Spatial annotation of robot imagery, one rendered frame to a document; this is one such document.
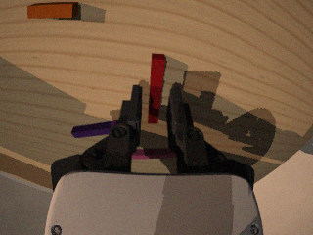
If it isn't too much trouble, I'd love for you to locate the orange rod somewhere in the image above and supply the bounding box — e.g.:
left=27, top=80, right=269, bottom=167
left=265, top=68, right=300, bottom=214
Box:
left=27, top=2, right=78, bottom=19

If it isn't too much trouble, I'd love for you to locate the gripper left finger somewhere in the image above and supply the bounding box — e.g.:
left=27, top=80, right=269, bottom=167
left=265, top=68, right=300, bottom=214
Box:
left=51, top=85, right=142, bottom=193

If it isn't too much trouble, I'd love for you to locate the purple rod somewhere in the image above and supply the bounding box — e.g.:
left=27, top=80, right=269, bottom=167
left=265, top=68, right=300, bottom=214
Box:
left=71, top=120, right=118, bottom=138

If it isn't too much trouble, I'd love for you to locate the pink flat bar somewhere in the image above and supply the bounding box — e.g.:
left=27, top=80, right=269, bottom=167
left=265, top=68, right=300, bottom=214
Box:
left=132, top=148, right=177, bottom=159

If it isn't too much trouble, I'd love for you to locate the red rod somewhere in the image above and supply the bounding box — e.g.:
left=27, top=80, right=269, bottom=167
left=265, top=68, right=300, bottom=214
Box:
left=148, top=53, right=165, bottom=123

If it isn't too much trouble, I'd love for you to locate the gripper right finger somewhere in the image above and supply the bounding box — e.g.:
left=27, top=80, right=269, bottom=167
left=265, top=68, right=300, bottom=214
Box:
left=166, top=87, right=254, bottom=190

